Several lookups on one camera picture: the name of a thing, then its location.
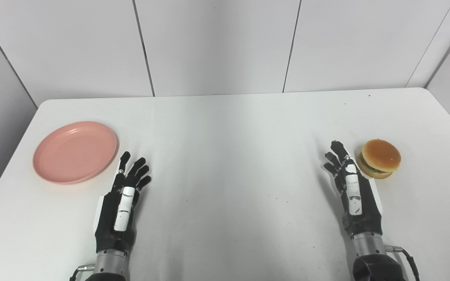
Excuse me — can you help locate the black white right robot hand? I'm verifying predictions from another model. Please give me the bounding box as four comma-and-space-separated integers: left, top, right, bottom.
324, 140, 384, 239

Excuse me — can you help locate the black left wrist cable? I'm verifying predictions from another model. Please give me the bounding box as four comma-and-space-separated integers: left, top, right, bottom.
69, 264, 95, 281

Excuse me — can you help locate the toy hamburger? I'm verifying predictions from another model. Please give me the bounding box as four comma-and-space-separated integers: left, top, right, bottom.
356, 139, 402, 180

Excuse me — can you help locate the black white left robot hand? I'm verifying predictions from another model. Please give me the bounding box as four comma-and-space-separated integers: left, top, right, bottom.
94, 151, 152, 254

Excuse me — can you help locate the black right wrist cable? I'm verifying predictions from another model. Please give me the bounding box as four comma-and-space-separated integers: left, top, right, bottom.
385, 245, 421, 281

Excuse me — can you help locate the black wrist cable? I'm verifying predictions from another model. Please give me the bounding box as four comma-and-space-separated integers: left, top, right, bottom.
69, 264, 95, 281
385, 245, 421, 281

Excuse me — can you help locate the pink round plate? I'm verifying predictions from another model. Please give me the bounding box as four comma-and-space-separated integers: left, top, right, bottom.
32, 121, 118, 185

